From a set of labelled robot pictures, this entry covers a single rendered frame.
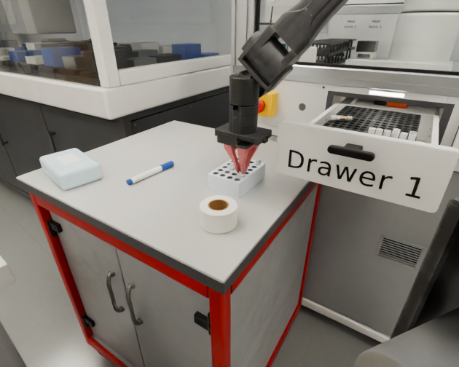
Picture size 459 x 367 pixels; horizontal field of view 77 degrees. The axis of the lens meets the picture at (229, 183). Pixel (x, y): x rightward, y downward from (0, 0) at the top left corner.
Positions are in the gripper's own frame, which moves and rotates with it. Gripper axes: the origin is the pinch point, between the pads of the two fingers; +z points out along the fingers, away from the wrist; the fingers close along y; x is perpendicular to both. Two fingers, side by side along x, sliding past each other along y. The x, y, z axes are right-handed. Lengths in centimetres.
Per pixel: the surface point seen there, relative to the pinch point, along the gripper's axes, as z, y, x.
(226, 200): 1.0, -3.1, 10.9
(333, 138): -10.3, -17.5, -2.0
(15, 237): 84, 147, 7
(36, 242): 84, 133, 2
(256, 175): 3.1, -1.5, -4.4
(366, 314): 66, -34, -36
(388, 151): -10.1, -26.5, -2.1
